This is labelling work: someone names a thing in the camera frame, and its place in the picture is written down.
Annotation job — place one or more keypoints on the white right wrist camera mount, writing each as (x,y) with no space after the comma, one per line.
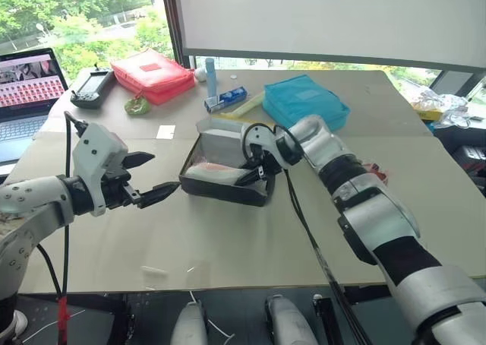
(267,138)

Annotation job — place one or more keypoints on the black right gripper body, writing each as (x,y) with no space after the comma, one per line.
(270,167)

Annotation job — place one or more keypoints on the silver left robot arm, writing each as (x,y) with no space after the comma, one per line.
(34,197)

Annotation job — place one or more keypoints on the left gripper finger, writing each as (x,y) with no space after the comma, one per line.
(138,159)
(157,195)

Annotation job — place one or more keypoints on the grey open laptop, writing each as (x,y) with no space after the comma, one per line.
(26,90)

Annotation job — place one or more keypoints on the white roller blind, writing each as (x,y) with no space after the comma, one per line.
(322,14)

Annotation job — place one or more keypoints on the white wrapping paper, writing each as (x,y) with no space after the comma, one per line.
(222,145)

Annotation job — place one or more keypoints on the white ball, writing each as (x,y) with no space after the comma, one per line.
(200,74)

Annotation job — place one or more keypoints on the blue zip pouch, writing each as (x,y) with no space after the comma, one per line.
(296,100)

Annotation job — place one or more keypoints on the crumpled clear plastic bags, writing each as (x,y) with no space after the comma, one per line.
(452,103)

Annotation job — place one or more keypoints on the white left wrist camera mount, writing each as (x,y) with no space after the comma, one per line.
(95,147)

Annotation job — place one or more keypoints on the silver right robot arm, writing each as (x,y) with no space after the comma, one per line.
(379,216)

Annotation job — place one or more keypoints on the black remote controller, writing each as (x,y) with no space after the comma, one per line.
(89,90)

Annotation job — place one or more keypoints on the white card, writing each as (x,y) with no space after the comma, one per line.
(166,131)

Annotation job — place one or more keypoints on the small green pouch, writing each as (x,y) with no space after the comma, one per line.
(136,106)

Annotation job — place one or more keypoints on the pale yellow stick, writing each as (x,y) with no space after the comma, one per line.
(248,103)

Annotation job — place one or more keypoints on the light blue tube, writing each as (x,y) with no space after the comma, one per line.
(210,79)

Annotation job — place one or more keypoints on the white rounded shape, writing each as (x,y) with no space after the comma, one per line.
(190,322)
(288,322)

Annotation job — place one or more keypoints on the yellow flat box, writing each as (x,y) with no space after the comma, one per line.
(429,115)

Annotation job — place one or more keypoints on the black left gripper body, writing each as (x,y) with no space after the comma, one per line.
(114,187)

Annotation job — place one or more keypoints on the white sneaker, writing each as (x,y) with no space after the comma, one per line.
(19,322)

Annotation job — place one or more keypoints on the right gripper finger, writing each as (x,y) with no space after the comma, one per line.
(249,178)

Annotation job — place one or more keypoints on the black cardboard box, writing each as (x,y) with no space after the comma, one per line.
(228,195)

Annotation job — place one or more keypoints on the blue toothpaste box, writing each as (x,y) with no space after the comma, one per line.
(228,98)

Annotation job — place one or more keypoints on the dark window frame post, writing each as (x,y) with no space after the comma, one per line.
(172,18)

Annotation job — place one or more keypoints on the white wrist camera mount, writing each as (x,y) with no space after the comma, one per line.
(95,147)
(267,138)

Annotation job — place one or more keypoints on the red zip pouch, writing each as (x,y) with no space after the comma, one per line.
(152,75)

